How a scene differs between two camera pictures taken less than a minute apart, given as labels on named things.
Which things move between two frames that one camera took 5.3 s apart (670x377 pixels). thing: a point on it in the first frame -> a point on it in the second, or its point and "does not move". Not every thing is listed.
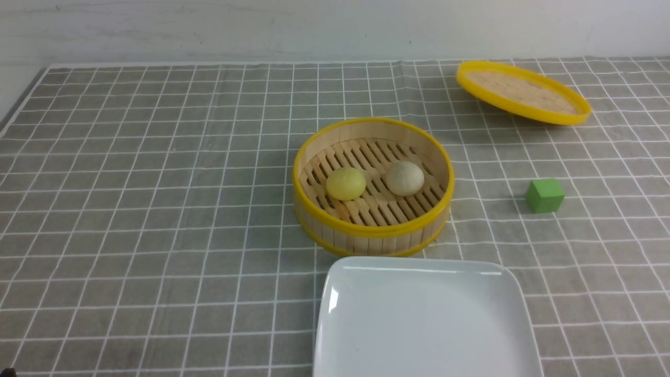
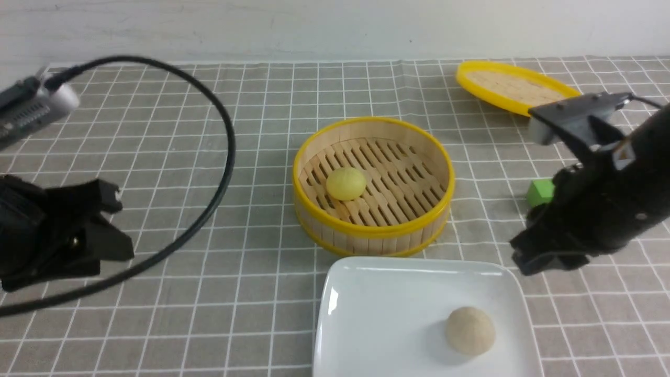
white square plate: (397, 317) does not move
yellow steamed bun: (345, 184) does not move
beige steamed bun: (404, 178) -> (470, 330)
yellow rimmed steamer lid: (522, 92) does not move
